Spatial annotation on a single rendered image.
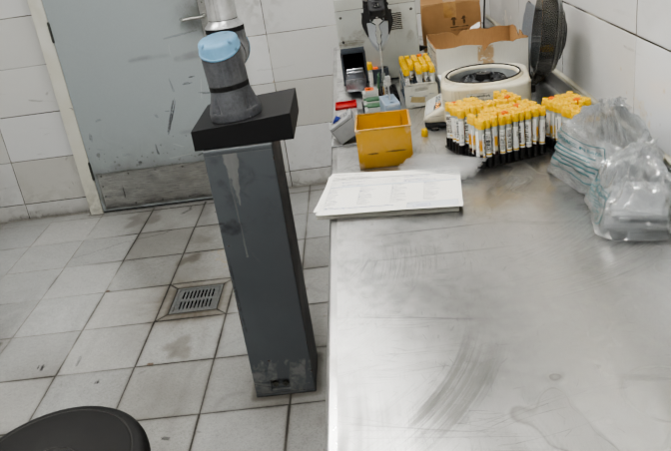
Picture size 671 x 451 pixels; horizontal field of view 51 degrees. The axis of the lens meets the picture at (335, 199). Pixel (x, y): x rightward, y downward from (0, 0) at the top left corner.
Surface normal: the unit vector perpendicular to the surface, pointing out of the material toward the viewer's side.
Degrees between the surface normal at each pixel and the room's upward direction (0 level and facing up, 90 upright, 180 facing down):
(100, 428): 3
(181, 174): 90
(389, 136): 90
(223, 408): 0
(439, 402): 0
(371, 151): 90
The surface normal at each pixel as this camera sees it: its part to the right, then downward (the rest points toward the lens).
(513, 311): -0.13, -0.91
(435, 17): -0.14, 0.37
